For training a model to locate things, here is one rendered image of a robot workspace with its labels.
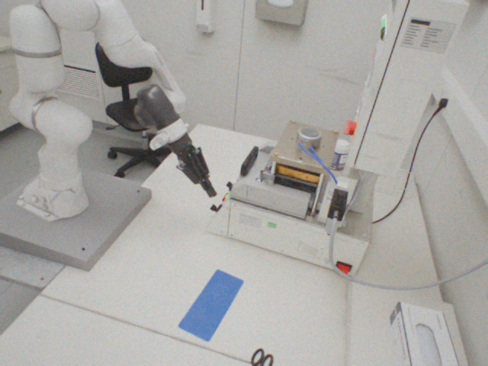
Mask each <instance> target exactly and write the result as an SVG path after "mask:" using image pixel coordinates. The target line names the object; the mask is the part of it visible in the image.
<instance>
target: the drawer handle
mask: <svg viewBox="0 0 488 366"><path fill-rule="evenodd" d="M257 156H258V147H257V146H254V147H253V149H252V151H251V152H250V154H249V155H248V156H247V158H246V159H245V160H244V161H243V163H242V164H241V169H240V174H241V175H246V172H247V168H248V167H249V165H250V164H251V162H252V160H254V158H255V157H257Z"/></svg>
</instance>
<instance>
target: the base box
mask: <svg viewBox="0 0 488 366"><path fill-rule="evenodd" d="M205 231H208V232H211V233H215V234H217V235H220V236H225V237H226V238H228V237H231V238H234V239H238V240H241V241H243V242H247V243H250V244H253V245H256V246H259V247H262V248H264V249H269V250H271V251H274V252H278V253H281V254H284V255H289V256H292V257H295V258H299V259H302V260H304V261H307V262H312V263H314V264H317V265H320V266H323V267H326V268H330V269H332V270H334V269H333V267H332V266H331V264H330V261H329V238H330V235H327V232H326V231H325V230H324V229H321V228H318V227H316V226H311V225H309V224H305V223H301V222H298V221H293V220H288V219H285V218H283V217H279V216H275V215H273V214H270V213H266V212H262V211H260V210H255V209H253V208H250V207H245V206H242V205H240V204H235V203H232V202H229V201H227V202H226V204H225V205H224V206H223V208H222V209H221V211H220V212H219V213H218V214H217V215H216V217H215V218H214V219H213V220H212V221H211V222H210V224H209V225H208V227H207V228H206V230H205ZM368 243H369V242H365V241H361V240H359V239H354V238H352V237H349V236H344V235H342V234H339V233H335V234H334V241H333V252H332V258H333V261H334V263H335V265H336V267H337V268H338V269H339V270H340V271H342V272H344V273H345V274H347V275H351V276H355V275H356V273H357V271H358V266H359V264H360V263H361V260H362V258H363V256H364V253H365V250H366V248H367V247H368Z"/></svg>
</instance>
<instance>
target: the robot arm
mask: <svg viewBox="0 0 488 366"><path fill-rule="evenodd" d="M62 29H64V30H68V31H71V32H76V31H93V32H94V33H95V36H96V38H97V40H98V42H99V44H100V46H102V48H103V50H104V52H105V54H106V55H107V57H108V59H109V60H110V61H111V62H113V63H115V64H116V65H118V66H123V67H127V68H136V67H146V66H148V67H151V68H152V70H153V71H154V73H155V74H156V76H157V78H158V80H159V81H160V83H161V87H160V86H159V85H157V84H151V85H148V86H146V87H145V88H142V89H140V90H139V91H138V92H137V93H136V96H137V98H138V103H137V105H136V106H135V108H134V113H133V115H134V117H135V118H136V120H137V121H138V123H139V124H140V126H141V127H146V128H149V129H152V128H154V127H156V129H157V132H158V134H157V135H156V136H155V137H154V138H153V139H152V141H151V142H150V144H149V145H150V148H151V149H152V150H155V149H158V148H159V147H161V146H163V145H165V144H166V143H167V142H169V143H168V146H169V148H170V150H171V151H172V153H173V154H175V155H176V156H177V159H178V161H179V162H178V165H176V168H177V169H179V170H181V171H182V172H183V173H184V174H185V175H186V176H187V177H188V178H189V179H190V180H191V181H192V182H193V183H194V184H195V185H198V184H199V185H200V186H201V187H202V189H203V190H205V191H206V193H207V195H208V196H209V197H216V195H217V192H216V190H214V187H213V186H212V183H211V182H210V180H209V177H210V175H208V174H209V173H210V171H209V168H208V167H207V163H206V161H205V160H204V157H203V154H202V151H201V147H195V146H194V145H193V144H192V143H193V141H192V139H191V138H190V136H189V134H188V133H186V131H187V127H189V126H188V124H185V125H184V123H183V121H182V120H181V117H180V116H179V115H178V114H179V113H181V112H182V111H184V110H185V106H186V103H187V99H186V97H185V95H184V94H183V92H182V91H181V89H180V88H179V87H178V85H177V83H176V82H175V80H174V78H173V77H172V74H171V73H170V71H169V69H168V67H167V66H166V64H165V62H164V61H163V59H162V58H161V56H160V55H159V53H158V51H157V49H156V48H155V47H154V46H153V45H152V44H151V43H146V42H145V41H144V40H143V39H142V38H141V37H140V35H139V33H138V31H137V30H136V28H135V27H134V24H133V22H132V19H131V17H130V16H129V14H128V12H127V10H126V9H125V7H124V6H123V4H122V2H120V0H34V5H22V6H19V7H15V8H13V9H12V10H11V13H10V36H11V45H12V50H13V51H14V55H15V59H16V64H17V68H18V75H19V89H18V93H17V94H16V95H15V96H14V97H13V98H12V99H11V103H10V105H9V107H8V108H9V111H10V112H11V114H12V115H13V117H14V118H15V119H16V120H17V121H18V122H20V123H21V124H22V125H24V126H25V127H27V128H29V129H32V130H34V131H37V132H38V133H42V134H43V135H44V137H45V139H46V141H47V143H46V144H45V145H43V146H42V148H41V149H40V150H39V151H38V153H37V155H38V158H39V162H40V169H39V172H40V175H39V176H38V177H37V178H35V179H34V180H33V181H31V182H30V183H29V184H28V185H27V186H26V187H25V188H24V193H23V195H22V196H20V199H19V200H18V202H17V205H18V206H19V207H22V208H24V209H25V210H28V211H30V212H31V213H33V214H35V215H37V216H39V217H41V218H43V219H45V220H47V221H49V222H51V221H54V220H58V219H62V218H68V217H74V216H76V215H78V214H81V213H83V211H84V210H85V209H86V207H87V206H88V205H89V204H88V196H87V194H86V192H85V189H84V185H83V178H82V170H81V167H80V164H79V147H80V145H81V144H82V143H84V142H85V141H87V140H88V138H89V137H90V135H91V132H92V120H91V119H90V118H89V116H88V115H86V114H85V113H84V112H83V111H81V110H80V109H78V108H77V107H74V106H72V105H70V104H67V103H65V102H62V101H60V100H59V99H58V97H57V94H56V91H57V88H58V87H60V86H61V85H62V84H63V83H64V82H65V81H66V72H65V66H64V61H63V52H62V43H61V35H60V31H61V30H62ZM205 170H206V171H205Z"/></svg>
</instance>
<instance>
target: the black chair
mask: <svg viewBox="0 0 488 366"><path fill-rule="evenodd" d="M95 55H96V58H97V61H98V66H99V69H100V72H101V77H102V79H103V82H104V84H106V86H108V87H110V88H119V87H121V88H122V94H123V100H122V101H117V102H114V103H110V104H109V105H108V106H107V107H106V109H105V110H106V115H107V116H109V118H111V119H112V120H114V121H115V122H116V123H118V124H119V126H122V127H124V128H125V129H127V130H129V131H132V132H140V131H142V132H143V135H142V136H141V140H142V148H141V149H134V148H123V147H113V146H112V147H111V148H110V151H111V152H108V158H109V159H116V158H117V153H123V154H126V155H129V156H133V158H132V159H130V161H129V162H127V163H126V164H124V165H123V166H121V167H120V168H119V169H118V170H117V172H116V173H115V175H114V177H118V178H123V177H124V176H125V173H124V171H126V170H128V169H129V168H131V167H132V166H134V165H136V164H138V163H140V162H143V161H145V160H147V161H148V162H151V163H152V164H153V165H155V166H156V167H159V166H160V165H161V164H162V162H161V161H160V160H158V159H157V158H156V157H160V156H164V155H168V154H171V153H172V151H171V150H170V148H164V149H155V150H152V149H151V148H150V145H149V144H150V142H151V141H152V140H151V136H147V135H146V130H148V129H149V128H146V127H141V126H140V124H139V123H138V121H137V120H136V118H135V117H134V115H133V113H134V108H135V106H136V105H137V103H138V98H137V97H136V98H130V94H129V87H128V85H132V84H136V83H140V82H145V81H147V80H149V79H150V78H151V76H152V74H153V69H152V68H151V67H148V66H146V67H136V68H127V67H123V66H118V65H116V64H115V63H113V62H111V61H110V60H109V59H108V57H107V55H106V54H105V52H104V50H103V48H102V46H100V44H99V42H97V44H96V46H95ZM115 127H118V125H116V126H112V127H105V129H106V130H111V129H115Z"/></svg>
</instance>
